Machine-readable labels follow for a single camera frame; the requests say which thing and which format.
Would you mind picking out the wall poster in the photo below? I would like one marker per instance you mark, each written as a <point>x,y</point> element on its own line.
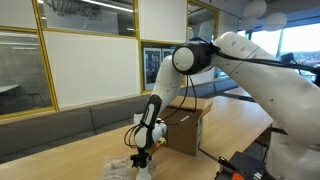
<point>152,58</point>

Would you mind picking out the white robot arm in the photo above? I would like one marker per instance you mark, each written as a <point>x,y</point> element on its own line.
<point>289,99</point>

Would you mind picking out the grey bench seat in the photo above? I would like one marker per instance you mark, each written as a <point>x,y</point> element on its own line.
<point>26,137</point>

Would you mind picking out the brown cardboard box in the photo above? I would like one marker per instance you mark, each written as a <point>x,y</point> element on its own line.
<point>179,123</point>

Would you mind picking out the black orange device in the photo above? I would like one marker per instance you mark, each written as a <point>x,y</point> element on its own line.
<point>240,167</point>

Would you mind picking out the clear spray bottle black nozzle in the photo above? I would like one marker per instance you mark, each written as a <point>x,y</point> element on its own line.
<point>144,173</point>

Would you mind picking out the large clear air-cushion bag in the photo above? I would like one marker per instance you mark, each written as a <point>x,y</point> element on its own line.
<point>120,168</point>

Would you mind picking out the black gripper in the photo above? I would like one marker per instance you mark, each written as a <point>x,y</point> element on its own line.
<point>140,159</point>

